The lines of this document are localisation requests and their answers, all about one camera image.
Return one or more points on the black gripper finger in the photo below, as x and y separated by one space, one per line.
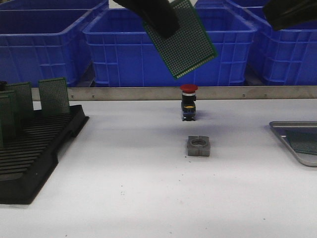
282 14
159 14

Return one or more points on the green perforated circuit board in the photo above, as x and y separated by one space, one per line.
301 142
187 49

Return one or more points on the silver metal tray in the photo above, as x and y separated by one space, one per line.
279 128

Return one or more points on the rear right green circuit board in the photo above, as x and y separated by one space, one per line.
54 96

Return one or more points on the rear left green circuit board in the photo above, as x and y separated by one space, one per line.
24 99

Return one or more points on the leftmost green circuit board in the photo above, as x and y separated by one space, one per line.
5 119

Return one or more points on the black slotted board rack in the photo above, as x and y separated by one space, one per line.
28 161

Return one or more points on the far right blue bin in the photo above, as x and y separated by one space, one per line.
232 3

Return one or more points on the right blue plastic bin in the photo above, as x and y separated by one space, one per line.
284 57

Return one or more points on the blue plastic bin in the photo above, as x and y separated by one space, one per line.
43 44
284 57
126 53

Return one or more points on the centre blue plastic bin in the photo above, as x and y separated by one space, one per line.
126 53

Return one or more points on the red emergency stop button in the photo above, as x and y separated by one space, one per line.
188 101

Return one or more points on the left blue plastic bin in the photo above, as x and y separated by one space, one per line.
43 44

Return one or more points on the grey metal clamp block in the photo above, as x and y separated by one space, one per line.
198 146

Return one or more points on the far left blue bin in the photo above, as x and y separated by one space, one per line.
52 4

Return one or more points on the steel table edge rail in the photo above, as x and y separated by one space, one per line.
203 93

